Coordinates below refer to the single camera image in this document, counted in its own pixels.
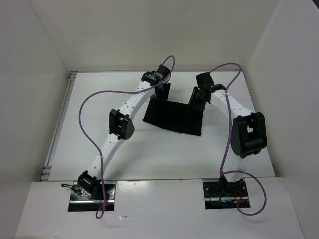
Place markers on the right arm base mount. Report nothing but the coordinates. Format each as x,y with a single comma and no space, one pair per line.
216,198

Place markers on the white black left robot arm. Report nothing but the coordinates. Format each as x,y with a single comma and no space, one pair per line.
121,128

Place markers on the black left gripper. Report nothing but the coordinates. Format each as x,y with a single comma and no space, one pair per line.
165,95

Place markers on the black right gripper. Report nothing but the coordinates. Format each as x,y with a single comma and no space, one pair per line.
196,90

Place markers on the black skirt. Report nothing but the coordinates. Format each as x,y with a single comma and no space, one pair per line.
174,116

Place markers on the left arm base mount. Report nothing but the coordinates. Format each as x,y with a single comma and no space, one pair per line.
80,201

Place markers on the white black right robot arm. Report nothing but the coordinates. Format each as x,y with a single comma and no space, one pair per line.
247,136

